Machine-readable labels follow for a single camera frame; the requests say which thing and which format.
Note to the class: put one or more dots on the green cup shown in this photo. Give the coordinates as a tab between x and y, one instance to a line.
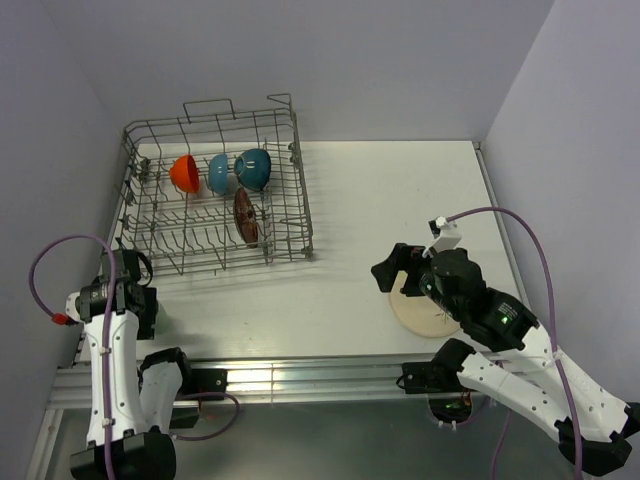
162	320

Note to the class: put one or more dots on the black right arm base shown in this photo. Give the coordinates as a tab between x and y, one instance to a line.
438	375

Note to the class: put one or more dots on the beige round plate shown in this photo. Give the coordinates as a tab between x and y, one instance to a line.
420	315

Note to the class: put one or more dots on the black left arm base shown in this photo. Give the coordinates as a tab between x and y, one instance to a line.
187	412

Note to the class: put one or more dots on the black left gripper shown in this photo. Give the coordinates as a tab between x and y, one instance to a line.
145	331

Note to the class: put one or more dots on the orange bowl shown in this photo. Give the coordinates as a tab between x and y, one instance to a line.
184	175

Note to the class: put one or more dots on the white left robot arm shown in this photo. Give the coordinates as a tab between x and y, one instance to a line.
131	401

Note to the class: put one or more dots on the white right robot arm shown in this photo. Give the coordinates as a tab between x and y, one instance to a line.
590	425

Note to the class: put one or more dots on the dark blue bowl beige inside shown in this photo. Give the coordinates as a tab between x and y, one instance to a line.
253	169

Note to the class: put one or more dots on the grey wire dish rack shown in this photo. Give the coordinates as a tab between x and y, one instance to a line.
183	233

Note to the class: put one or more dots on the red floral plate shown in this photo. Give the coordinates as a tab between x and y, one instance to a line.
245	218

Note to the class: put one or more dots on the light blue bowl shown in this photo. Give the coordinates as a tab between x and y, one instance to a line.
217	178

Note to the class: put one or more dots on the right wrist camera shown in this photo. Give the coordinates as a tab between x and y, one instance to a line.
446	236

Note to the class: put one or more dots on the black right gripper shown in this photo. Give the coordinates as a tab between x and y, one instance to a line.
408	257

